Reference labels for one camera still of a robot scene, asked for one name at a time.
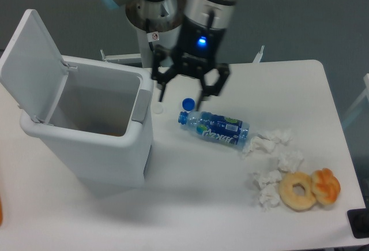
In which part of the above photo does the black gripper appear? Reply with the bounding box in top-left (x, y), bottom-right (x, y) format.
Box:
top-left (150, 17), bottom-right (232, 111)

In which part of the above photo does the white push-lid trash can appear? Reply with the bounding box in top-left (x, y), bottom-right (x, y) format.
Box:
top-left (1, 9), bottom-right (153, 187)

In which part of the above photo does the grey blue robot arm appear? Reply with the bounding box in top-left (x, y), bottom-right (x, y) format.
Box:
top-left (103, 0), bottom-right (238, 102)

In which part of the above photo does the blue bottle cap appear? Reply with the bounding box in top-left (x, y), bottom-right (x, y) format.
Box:
top-left (182, 98), bottom-right (195, 111)

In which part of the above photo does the blue plastic water bottle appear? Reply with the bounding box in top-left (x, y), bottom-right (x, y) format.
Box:
top-left (178, 111), bottom-right (250, 149)

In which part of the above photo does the crumpled tissue near bottle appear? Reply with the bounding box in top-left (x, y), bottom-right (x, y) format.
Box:
top-left (239, 129), bottom-right (293, 159)

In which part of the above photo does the crumpled tissue middle right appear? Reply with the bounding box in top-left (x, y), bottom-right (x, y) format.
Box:
top-left (277, 151), bottom-right (304, 173)

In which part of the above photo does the crumpled tissue lower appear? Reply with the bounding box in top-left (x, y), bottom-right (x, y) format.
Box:
top-left (249, 170), bottom-right (282, 211)

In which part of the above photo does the twisted orange bread roll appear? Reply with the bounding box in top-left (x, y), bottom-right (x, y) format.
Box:
top-left (311, 168), bottom-right (341, 205)

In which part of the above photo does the black device at edge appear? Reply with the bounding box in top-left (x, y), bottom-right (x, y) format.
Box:
top-left (347, 208), bottom-right (368, 239)

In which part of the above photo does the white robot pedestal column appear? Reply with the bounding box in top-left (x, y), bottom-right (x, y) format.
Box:
top-left (125, 0), bottom-right (186, 68)

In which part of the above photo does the ring donut bread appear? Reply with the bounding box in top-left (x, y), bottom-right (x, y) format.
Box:
top-left (278, 171), bottom-right (317, 211)

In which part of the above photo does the white frame right edge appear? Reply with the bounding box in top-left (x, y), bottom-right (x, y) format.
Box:
top-left (341, 73), bottom-right (368, 130)

